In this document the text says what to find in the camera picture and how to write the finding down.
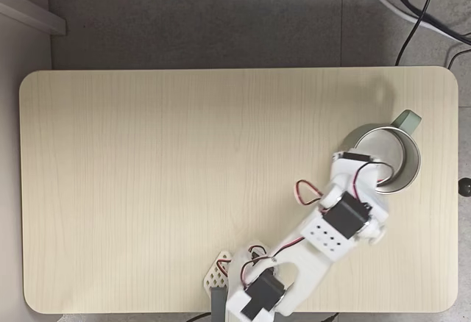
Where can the grey-green steel mug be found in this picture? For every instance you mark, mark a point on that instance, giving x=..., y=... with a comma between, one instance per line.
x=409, y=153

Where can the black round knob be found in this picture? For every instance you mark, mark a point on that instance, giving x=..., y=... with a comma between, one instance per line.
x=465, y=186

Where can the grey table clamp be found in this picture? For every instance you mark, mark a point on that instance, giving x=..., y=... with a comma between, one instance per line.
x=218, y=303

